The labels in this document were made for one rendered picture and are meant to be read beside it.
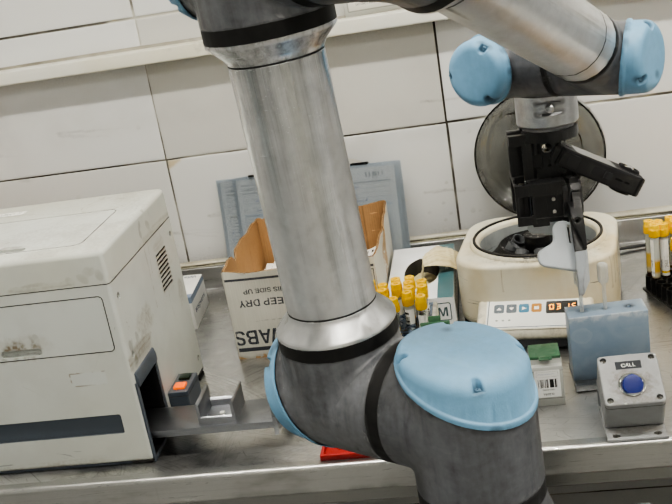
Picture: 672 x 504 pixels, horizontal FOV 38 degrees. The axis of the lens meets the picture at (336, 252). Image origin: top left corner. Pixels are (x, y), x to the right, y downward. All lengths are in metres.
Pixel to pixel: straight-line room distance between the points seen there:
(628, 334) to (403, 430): 0.53
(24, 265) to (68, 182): 0.67
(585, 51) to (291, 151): 0.31
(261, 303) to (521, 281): 0.40
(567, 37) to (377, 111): 0.86
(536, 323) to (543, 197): 0.27
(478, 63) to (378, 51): 0.68
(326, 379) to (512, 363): 0.17
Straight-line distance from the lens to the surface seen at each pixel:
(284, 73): 0.82
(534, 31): 0.91
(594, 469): 1.25
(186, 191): 1.87
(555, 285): 1.47
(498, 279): 1.48
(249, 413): 1.32
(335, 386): 0.90
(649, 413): 1.23
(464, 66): 1.10
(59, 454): 1.38
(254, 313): 1.54
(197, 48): 1.76
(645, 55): 1.04
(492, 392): 0.82
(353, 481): 1.26
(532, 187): 1.23
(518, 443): 0.86
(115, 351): 1.28
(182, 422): 1.34
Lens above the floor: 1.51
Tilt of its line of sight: 19 degrees down
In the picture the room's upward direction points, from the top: 10 degrees counter-clockwise
